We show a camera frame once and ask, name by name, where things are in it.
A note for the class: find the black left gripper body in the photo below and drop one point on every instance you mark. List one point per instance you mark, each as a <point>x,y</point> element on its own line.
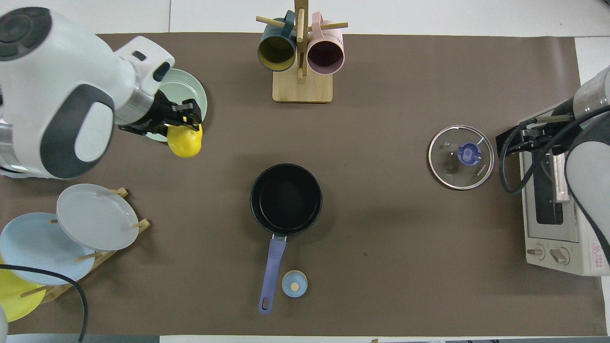
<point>150,116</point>

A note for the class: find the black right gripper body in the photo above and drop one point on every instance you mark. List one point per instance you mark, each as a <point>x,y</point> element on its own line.
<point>548,136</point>

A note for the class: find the yellow potato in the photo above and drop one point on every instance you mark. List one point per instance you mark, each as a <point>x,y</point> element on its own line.
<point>183,143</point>

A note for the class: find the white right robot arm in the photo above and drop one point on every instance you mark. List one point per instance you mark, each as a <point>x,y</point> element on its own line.
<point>591,162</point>

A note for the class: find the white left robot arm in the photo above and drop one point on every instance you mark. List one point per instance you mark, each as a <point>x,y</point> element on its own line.
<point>57,95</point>

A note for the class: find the mint green plate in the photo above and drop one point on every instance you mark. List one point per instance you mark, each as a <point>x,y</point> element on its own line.
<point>189,85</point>

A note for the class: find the grey plate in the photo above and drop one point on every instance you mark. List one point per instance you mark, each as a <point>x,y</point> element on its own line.
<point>95,216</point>

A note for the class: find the light blue plate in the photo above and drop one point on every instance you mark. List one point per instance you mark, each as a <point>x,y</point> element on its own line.
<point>38,247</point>

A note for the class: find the wooden plate rack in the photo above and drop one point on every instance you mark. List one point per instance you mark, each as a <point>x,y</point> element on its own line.
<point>57,291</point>

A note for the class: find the yellow plate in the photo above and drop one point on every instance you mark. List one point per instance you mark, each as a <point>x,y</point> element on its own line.
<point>14,300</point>

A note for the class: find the beige toaster oven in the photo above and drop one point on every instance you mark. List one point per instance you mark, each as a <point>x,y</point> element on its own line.
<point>543,231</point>

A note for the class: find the dark teal mug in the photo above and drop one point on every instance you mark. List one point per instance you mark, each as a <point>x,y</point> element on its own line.
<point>276,52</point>

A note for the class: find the wooden mug tree stand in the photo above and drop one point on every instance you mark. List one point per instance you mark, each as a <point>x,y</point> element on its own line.
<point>302,88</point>

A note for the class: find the brown paper table mat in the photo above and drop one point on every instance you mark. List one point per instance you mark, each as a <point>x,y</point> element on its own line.
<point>405,238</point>

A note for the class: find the pink mug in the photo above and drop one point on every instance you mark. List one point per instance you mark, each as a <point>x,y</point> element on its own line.
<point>325,55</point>

